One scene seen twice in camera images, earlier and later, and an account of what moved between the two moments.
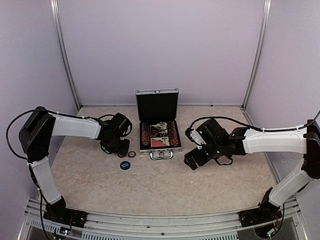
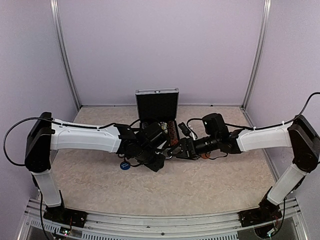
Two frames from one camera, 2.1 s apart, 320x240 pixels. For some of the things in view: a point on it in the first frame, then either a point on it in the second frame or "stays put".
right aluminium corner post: x=267 y=7 stays put
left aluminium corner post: x=54 y=5 stays put
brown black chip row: x=173 y=135 stays put
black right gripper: x=201 y=160 -> x=187 y=144
